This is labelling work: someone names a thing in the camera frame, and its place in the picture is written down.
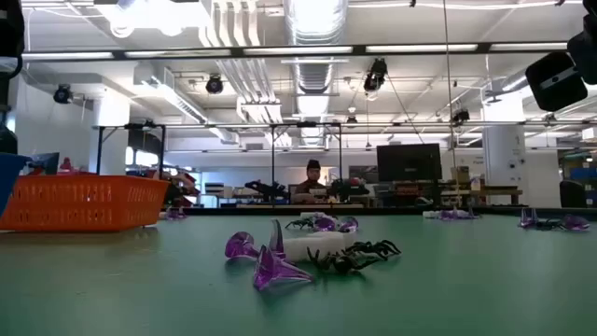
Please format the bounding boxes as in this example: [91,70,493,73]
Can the black plastic spider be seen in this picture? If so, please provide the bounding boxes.
[534,218,566,232]
[306,246,384,276]
[342,239,402,261]
[285,217,316,231]

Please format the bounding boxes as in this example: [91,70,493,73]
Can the blue storage bins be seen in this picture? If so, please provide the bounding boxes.
[569,166,597,182]

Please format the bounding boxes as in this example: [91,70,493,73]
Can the white round column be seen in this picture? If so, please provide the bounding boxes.
[481,92,528,206]

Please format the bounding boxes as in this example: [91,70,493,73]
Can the thin hanging rod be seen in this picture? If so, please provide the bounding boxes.
[441,0,463,209]

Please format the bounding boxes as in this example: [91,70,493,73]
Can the black office chair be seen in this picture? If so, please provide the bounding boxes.
[559,179,588,209]

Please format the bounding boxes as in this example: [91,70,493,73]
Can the wooden desk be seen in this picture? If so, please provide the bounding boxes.
[440,185,524,206]

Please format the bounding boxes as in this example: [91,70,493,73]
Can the black computer monitor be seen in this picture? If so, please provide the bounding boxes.
[376,142,443,183]

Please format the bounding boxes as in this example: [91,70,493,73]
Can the person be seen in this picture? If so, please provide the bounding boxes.
[291,159,335,205]

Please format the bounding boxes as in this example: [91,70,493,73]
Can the red storage bins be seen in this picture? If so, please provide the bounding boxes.
[160,170,200,209]

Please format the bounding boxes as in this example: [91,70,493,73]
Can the orange plastic basket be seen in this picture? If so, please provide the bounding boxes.
[0,173,172,233]

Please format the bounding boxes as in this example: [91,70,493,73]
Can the small dark monitor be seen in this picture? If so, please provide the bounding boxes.
[26,151,61,176]

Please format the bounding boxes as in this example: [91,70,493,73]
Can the blue plastic basket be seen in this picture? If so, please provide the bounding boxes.
[0,152,33,218]

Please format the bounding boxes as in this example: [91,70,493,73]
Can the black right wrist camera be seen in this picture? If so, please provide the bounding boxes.
[524,49,590,113]

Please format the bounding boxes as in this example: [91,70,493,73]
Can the silver ventilation duct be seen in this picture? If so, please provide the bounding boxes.
[282,0,350,97]

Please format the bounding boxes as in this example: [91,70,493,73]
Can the black overhead frame beam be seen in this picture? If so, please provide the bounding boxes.
[21,40,571,62]

